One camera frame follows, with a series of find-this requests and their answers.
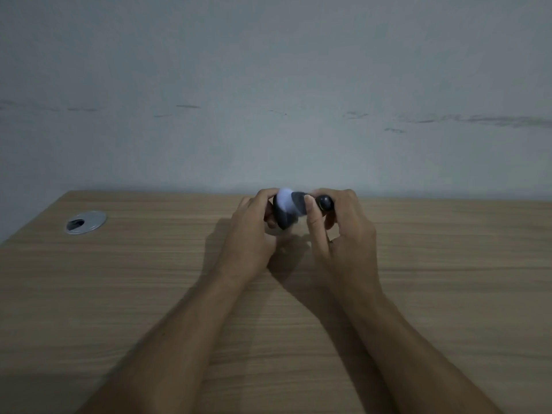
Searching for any person's left hand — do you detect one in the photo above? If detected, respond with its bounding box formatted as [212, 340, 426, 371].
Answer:
[217, 188, 281, 284]

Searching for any person's right hand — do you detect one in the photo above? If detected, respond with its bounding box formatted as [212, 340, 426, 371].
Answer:
[304, 188, 383, 307]

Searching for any person's right forearm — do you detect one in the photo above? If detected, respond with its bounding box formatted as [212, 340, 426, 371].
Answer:
[336, 292, 506, 414]

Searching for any silver desk cable grommet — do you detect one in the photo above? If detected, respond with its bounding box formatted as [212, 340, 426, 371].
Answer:
[64, 210, 108, 235]

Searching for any black and white round object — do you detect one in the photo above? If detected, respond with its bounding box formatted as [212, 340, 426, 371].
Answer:
[273, 187, 312, 231]

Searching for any person's left forearm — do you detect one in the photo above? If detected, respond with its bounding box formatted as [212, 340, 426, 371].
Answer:
[77, 271, 269, 414]

